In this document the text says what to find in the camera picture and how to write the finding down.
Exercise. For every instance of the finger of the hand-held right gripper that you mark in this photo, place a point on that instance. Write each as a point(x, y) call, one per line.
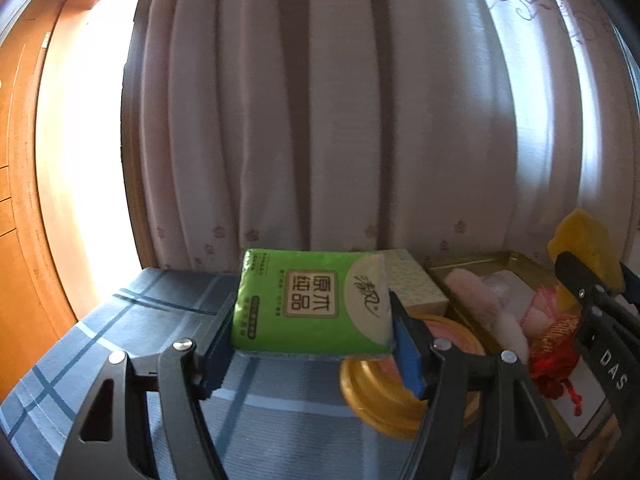
point(580, 275)
point(632, 282)

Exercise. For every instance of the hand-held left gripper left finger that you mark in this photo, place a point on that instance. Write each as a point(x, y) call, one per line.
point(219, 360)

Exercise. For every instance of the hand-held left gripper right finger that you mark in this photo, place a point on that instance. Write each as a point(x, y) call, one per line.
point(407, 355)

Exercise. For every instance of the yellow sponge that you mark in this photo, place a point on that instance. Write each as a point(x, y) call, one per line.
point(585, 240)

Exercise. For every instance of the red gold-embroidered pouch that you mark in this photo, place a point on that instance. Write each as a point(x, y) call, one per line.
point(555, 355)

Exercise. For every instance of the gold rectangular box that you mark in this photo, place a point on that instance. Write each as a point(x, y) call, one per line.
point(500, 260)

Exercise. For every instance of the pink fluffy cloth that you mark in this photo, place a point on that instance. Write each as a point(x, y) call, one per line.
point(480, 300)

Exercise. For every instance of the green tissue packet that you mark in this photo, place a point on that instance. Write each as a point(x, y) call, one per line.
point(310, 302)

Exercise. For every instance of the round gold tin lid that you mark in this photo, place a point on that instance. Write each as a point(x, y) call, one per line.
point(380, 400)

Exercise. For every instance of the cream patterned cardboard box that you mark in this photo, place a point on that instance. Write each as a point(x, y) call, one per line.
point(417, 282)

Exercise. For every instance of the blue plaid sofa cover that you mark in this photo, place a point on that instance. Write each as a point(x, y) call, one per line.
point(100, 310)

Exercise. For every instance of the pale floral curtain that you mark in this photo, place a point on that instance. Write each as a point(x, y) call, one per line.
point(350, 110)

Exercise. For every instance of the wooden door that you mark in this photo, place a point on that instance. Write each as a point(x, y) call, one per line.
point(20, 185)

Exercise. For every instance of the dark brown window frame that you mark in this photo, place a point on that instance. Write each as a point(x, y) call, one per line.
point(132, 135)

